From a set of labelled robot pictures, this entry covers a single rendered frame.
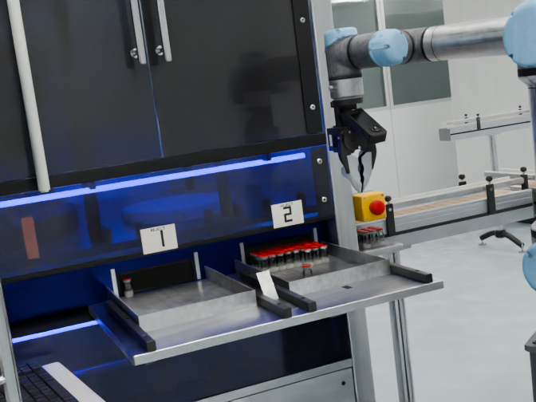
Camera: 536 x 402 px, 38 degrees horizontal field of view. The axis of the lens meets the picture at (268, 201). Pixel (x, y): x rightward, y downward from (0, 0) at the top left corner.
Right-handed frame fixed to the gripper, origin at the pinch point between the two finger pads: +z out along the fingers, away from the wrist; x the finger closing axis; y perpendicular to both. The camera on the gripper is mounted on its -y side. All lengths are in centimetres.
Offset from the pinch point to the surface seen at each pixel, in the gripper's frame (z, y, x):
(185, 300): 21.4, 18.5, 39.2
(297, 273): 21.4, 19.4, 9.7
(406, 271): 20.1, -4.8, -6.3
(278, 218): 8.3, 27.4, 9.6
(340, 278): 20.0, 1.5, 7.3
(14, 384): 18, -25, 81
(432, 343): 110, 168, -123
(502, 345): 110, 142, -144
